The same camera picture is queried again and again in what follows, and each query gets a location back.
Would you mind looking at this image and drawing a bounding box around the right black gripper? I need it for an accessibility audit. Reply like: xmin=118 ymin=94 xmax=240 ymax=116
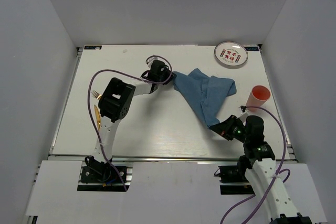
xmin=210 ymin=114 xmax=250 ymax=143

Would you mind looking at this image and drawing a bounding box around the blue cloth napkin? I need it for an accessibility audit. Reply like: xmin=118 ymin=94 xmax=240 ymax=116
xmin=173 ymin=68 xmax=237 ymax=128

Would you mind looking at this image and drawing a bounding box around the round plate with red characters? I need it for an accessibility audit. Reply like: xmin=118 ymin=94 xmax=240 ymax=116
xmin=214 ymin=41 xmax=248 ymax=67

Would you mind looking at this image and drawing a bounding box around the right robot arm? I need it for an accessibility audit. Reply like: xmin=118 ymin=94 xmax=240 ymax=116
xmin=210 ymin=115 xmax=312 ymax=223

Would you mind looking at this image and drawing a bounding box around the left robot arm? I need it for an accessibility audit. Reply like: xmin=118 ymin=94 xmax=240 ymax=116
xmin=87 ymin=56 xmax=176 ymax=182

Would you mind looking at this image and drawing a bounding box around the red cup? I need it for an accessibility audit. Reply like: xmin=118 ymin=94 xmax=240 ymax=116
xmin=246 ymin=85 xmax=271 ymax=112

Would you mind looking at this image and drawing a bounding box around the gold fork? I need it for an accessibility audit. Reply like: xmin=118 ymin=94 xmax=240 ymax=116
xmin=91 ymin=90 xmax=102 ymax=100

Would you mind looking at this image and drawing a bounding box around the gold knife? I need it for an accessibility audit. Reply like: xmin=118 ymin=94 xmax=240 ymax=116
xmin=94 ymin=105 xmax=101 ymax=130

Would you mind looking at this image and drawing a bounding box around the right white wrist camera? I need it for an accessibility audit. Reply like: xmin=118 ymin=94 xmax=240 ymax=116
xmin=238 ymin=105 xmax=249 ymax=123

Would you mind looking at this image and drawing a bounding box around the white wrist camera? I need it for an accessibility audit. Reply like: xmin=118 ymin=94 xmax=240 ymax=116
xmin=145 ymin=55 xmax=158 ymax=68
xmin=238 ymin=105 xmax=249 ymax=123

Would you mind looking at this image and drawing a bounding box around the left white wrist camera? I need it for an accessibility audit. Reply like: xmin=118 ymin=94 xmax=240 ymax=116
xmin=145 ymin=55 xmax=158 ymax=68

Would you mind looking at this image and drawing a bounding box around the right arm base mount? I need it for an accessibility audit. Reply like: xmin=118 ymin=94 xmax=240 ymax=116
xmin=214 ymin=165 xmax=254 ymax=195

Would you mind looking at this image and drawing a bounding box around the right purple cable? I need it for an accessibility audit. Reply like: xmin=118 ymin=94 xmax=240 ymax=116
xmin=220 ymin=106 xmax=292 ymax=224

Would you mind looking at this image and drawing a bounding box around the purple cable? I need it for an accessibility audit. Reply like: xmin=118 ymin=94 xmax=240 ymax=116
xmin=88 ymin=55 xmax=174 ymax=192
xmin=220 ymin=106 xmax=292 ymax=224

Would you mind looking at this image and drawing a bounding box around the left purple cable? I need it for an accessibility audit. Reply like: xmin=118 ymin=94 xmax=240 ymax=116
xmin=88 ymin=55 xmax=174 ymax=192

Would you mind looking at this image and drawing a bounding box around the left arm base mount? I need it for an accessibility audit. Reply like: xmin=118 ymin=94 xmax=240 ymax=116
xmin=77 ymin=166 xmax=132 ymax=193

